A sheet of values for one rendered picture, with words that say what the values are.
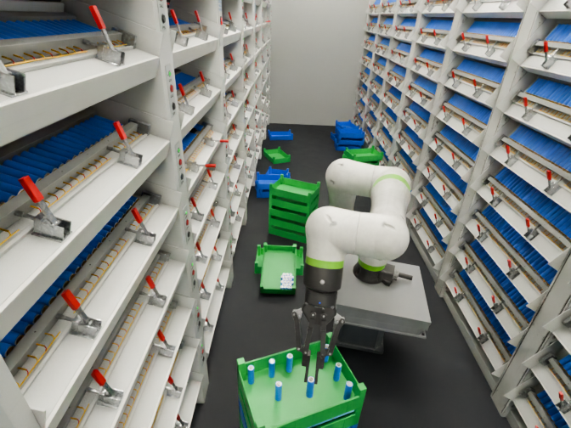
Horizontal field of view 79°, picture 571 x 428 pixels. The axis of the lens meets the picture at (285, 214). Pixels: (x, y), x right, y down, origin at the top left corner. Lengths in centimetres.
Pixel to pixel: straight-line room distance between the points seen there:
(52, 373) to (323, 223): 55
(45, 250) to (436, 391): 162
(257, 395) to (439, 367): 106
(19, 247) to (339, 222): 57
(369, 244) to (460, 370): 126
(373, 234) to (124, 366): 60
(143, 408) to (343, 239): 65
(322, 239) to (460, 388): 125
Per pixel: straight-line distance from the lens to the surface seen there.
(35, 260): 55
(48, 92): 54
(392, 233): 78
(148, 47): 91
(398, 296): 161
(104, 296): 75
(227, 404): 165
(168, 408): 127
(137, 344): 92
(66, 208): 64
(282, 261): 216
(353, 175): 118
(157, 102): 93
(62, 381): 65
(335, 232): 79
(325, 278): 82
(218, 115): 163
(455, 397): 185
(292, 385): 111
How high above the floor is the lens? 140
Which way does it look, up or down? 30 degrees down
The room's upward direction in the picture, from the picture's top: 3 degrees clockwise
